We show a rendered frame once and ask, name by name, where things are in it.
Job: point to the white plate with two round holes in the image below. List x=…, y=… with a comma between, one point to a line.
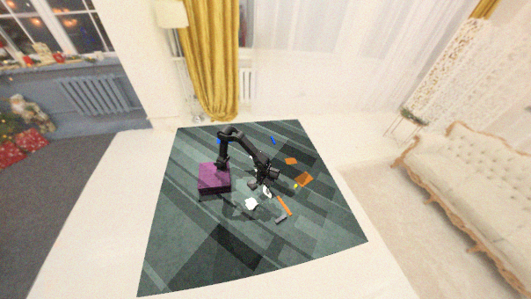
x=250, y=202

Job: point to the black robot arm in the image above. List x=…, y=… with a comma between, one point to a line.
x=260, y=159

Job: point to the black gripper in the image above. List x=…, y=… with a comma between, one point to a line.
x=252, y=184

